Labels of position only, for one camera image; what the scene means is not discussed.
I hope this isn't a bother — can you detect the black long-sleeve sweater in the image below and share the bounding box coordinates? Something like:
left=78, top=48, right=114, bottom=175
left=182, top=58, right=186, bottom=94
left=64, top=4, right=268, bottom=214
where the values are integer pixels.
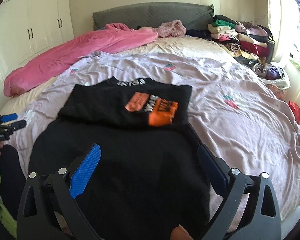
left=29, top=77, right=210, bottom=239

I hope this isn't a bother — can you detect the white bag of clothes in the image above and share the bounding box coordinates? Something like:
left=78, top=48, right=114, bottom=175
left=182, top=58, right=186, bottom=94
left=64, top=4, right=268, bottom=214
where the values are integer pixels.
left=252, top=63, right=290, bottom=89

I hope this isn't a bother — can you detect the pile of folded clothes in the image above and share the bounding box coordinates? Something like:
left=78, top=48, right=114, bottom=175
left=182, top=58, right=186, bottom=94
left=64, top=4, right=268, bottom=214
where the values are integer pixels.
left=207, top=15, right=275, bottom=68

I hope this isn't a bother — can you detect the right hand thumb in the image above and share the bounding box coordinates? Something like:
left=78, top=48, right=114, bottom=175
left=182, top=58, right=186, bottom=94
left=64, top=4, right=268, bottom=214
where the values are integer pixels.
left=170, top=225, right=193, bottom=240

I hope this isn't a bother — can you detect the lilac strawberry bed cover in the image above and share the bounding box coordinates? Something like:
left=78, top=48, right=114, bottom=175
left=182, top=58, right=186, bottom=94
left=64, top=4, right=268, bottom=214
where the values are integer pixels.
left=10, top=51, right=300, bottom=219

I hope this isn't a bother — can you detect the red plastic bag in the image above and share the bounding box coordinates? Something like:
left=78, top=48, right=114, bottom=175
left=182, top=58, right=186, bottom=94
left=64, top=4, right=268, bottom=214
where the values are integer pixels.
left=288, top=101, right=300, bottom=125

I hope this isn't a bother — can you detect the cream wardrobe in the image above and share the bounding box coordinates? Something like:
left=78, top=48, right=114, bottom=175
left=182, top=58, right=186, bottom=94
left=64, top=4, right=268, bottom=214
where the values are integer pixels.
left=0, top=0, right=74, bottom=111

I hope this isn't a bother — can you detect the pink quilt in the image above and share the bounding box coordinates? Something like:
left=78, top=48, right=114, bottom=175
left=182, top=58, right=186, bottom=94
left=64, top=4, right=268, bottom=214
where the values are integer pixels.
left=3, top=23, right=158, bottom=97

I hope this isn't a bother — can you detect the dark navy garment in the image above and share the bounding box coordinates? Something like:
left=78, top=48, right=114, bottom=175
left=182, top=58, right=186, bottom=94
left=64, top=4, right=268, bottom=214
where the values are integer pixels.
left=186, top=29, right=212, bottom=41

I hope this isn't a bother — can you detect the dusty pink fluffy garment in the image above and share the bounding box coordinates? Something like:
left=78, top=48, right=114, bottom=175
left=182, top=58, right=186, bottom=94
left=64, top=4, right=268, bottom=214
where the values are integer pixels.
left=157, top=20, right=186, bottom=38

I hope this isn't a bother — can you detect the grey padded headboard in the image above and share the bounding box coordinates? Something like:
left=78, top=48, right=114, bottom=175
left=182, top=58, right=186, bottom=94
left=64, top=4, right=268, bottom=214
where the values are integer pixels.
left=93, top=2, right=215, bottom=30

